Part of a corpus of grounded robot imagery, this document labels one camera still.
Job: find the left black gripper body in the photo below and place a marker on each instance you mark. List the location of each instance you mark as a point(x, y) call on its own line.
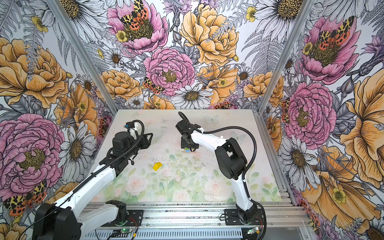
point(143, 143)

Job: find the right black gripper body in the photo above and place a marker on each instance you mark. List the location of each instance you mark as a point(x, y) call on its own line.
point(189, 144)

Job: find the yellow wood block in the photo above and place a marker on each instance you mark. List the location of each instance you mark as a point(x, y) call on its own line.
point(157, 166)

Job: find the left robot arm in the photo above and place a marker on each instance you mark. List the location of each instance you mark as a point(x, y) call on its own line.
point(64, 220)

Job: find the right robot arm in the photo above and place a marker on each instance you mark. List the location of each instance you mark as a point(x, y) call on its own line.
point(230, 158)

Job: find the vented metal grille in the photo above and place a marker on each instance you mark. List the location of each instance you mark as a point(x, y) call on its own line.
point(171, 234)

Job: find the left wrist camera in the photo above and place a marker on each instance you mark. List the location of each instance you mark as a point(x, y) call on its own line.
point(131, 126)

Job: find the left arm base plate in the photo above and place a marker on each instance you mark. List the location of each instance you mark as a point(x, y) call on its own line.
point(132, 218)

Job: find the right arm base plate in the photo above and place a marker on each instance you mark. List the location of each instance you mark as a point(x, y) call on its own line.
point(232, 218)

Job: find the aluminium rail frame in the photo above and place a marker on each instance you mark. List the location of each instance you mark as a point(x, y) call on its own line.
point(207, 215)

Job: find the left corner aluminium post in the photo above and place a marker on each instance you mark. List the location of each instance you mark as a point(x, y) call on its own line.
point(76, 42)

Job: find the corner aluminium post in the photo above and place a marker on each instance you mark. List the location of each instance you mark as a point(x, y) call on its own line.
point(76, 42)
point(291, 40)

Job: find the right corner aluminium post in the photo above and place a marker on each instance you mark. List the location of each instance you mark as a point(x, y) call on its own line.
point(291, 40)

